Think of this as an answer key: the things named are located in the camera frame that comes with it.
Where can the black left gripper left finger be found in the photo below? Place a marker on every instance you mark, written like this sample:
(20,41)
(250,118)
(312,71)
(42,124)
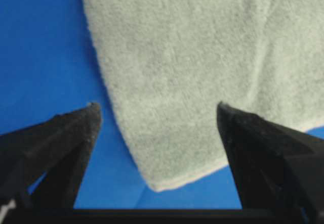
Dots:
(42,167)

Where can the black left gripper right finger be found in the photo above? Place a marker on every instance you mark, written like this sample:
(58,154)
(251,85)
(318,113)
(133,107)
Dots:
(278,171)

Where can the pale green bath towel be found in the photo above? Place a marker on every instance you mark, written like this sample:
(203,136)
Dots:
(167,64)

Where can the blue table cloth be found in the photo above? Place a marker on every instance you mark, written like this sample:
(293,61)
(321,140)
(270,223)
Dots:
(49,66)

